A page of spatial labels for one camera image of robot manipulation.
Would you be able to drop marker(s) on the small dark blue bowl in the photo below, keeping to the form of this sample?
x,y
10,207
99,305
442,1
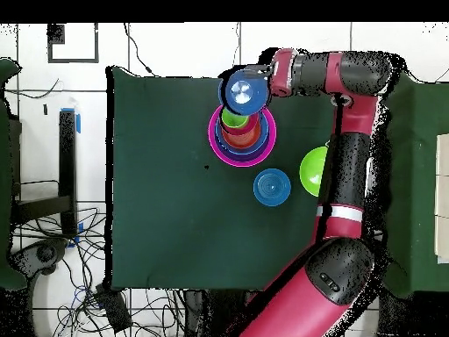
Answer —
x,y
243,93

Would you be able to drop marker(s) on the green cup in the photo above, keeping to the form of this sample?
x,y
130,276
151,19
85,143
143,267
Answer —
x,y
233,119

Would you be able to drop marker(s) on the small crimson bowl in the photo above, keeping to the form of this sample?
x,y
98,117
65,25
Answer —
x,y
250,126

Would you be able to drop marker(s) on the large light blue bowl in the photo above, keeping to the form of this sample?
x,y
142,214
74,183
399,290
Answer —
x,y
265,140

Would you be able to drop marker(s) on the orange bowl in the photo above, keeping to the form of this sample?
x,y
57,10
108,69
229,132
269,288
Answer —
x,y
240,140

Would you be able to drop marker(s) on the large pink bowl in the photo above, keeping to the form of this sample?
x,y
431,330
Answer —
x,y
214,147

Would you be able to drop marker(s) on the purple bowl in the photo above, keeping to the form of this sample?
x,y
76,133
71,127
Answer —
x,y
242,159

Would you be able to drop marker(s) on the translucent blue ribbed bowl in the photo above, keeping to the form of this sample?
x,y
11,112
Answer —
x,y
272,186

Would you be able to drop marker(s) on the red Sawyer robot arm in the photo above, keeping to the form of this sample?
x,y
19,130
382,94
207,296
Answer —
x,y
301,305

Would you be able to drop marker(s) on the large green bowl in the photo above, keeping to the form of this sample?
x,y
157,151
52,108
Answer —
x,y
312,172

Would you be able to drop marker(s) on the green cloth covered table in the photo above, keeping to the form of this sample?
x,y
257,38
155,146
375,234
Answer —
x,y
4,175
417,175

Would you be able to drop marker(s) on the dark green table cloth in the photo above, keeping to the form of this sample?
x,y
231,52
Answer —
x,y
175,228

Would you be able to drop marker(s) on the white boxes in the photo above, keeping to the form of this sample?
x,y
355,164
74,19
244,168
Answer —
x,y
442,196

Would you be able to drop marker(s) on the black stand with blue tape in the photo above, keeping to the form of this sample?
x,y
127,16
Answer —
x,y
67,168

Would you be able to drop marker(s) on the black power adapter box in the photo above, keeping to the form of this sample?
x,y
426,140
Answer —
x,y
114,309

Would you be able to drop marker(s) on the black square floor frame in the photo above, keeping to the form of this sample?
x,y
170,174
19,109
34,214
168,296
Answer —
x,y
56,33

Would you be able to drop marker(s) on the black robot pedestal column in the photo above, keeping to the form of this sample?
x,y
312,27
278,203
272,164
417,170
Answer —
x,y
214,312

